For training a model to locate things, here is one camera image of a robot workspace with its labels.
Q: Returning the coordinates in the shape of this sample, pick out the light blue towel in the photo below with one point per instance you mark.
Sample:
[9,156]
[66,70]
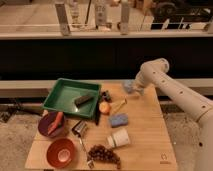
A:
[128,86]

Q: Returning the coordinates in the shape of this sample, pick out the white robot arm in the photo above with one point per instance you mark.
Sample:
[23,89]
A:
[196,105]

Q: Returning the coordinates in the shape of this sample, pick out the purple bowl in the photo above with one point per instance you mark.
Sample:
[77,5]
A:
[48,128]

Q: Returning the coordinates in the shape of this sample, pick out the red bowl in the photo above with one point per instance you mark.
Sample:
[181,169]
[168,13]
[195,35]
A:
[60,153]

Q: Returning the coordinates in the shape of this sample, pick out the small dark toy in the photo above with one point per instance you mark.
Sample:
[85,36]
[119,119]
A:
[106,96]

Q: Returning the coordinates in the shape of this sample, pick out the orange peach fruit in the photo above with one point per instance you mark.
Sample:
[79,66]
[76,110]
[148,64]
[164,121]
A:
[104,107]

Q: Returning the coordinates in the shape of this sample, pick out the black marker pen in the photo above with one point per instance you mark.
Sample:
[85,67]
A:
[97,114]

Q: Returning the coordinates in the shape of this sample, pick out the black block in tray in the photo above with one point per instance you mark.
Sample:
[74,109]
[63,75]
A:
[81,100]

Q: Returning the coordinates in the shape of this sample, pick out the blue sponge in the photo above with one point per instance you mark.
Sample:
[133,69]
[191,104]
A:
[118,120]

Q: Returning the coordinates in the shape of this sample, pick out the green plastic tray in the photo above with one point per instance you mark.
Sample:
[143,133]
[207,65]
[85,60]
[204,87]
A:
[66,91]

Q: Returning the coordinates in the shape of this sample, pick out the metal measuring cup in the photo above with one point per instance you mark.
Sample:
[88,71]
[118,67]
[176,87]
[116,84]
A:
[79,130]

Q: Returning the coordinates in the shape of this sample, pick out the white cup with green band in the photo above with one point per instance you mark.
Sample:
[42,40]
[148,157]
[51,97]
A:
[118,138]

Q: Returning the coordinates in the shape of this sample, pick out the orange carrot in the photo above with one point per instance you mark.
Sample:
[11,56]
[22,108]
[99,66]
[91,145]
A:
[56,122]

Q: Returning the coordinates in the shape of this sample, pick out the bunch of dark grapes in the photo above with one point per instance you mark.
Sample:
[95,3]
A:
[100,153]

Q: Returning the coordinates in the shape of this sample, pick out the yellow handled brush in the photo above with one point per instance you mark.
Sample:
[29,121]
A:
[116,106]

